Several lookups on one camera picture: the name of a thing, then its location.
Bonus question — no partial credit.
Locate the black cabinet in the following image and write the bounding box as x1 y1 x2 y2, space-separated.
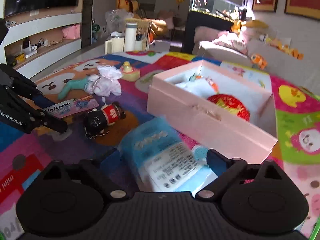
181 11 233 54

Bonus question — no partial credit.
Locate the red round ornament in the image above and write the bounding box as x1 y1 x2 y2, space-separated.
207 94 250 121

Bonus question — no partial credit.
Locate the colourful cartoon play mat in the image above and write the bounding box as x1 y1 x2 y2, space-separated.
0 51 320 240

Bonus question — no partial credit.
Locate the beige sofa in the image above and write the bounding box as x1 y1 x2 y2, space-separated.
193 38 319 94

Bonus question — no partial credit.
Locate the white wall shelf unit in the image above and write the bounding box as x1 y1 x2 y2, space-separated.
1 7 82 78

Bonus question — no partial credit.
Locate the Volcano pink card package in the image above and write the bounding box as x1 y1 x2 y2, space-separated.
43 98 99 119

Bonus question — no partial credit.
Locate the pink cardboard box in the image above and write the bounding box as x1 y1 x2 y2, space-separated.
147 60 278 164

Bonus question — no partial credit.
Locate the clear plastic bag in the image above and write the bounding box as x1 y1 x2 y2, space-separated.
105 9 134 33

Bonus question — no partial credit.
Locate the glass fish tank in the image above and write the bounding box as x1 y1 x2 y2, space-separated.
189 0 244 22

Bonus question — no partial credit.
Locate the yellow orange plush row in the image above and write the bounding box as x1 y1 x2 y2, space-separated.
259 34 304 60

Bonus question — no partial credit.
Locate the orange fish plush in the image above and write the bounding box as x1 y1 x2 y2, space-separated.
251 54 267 70

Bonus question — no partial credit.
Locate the black haired doll keychain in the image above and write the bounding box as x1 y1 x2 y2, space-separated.
83 101 126 139

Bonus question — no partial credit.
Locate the yellow duck toy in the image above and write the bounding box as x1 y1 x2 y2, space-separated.
120 61 140 82

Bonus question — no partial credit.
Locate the pink white plush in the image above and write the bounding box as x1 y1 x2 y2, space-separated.
213 31 247 55

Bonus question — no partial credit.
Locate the blue tissue pack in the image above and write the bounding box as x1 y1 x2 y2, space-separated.
119 118 217 194

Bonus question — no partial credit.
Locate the white pitcher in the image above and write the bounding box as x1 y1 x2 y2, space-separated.
104 36 125 55

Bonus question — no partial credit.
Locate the white thermos bottle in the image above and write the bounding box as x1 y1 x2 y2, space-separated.
124 22 138 51

